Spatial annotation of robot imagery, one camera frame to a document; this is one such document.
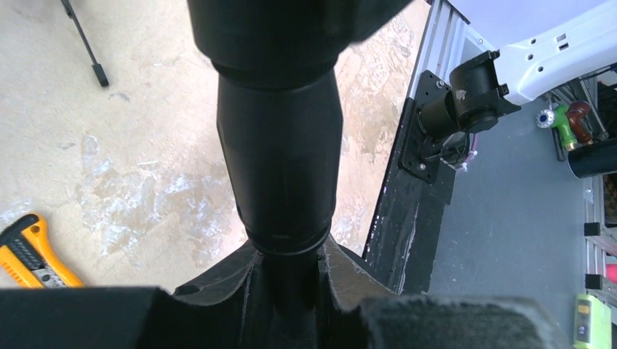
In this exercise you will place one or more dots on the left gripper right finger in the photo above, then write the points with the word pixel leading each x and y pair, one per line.
pixel 357 311

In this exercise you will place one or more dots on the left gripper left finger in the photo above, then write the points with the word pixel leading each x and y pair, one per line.
pixel 206 312

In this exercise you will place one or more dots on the black tripod mic stand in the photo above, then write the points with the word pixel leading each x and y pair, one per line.
pixel 96 66

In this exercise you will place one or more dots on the black round-base mic stand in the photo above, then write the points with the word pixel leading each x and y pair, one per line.
pixel 280 125

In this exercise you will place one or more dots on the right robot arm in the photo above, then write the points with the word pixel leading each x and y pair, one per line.
pixel 497 83

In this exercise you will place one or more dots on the yellow utility knife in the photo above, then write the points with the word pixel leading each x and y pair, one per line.
pixel 29 259

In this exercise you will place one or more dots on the lime green box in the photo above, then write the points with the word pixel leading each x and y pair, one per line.
pixel 592 323

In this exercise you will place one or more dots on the pink object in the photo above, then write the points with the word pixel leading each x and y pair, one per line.
pixel 611 272

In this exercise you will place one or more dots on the black cylinder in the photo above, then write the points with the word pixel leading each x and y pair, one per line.
pixel 584 165

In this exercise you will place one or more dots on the green toy tool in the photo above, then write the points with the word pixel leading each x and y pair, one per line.
pixel 568 121

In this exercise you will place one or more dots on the aluminium rail frame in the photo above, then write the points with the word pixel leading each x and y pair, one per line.
pixel 601 237

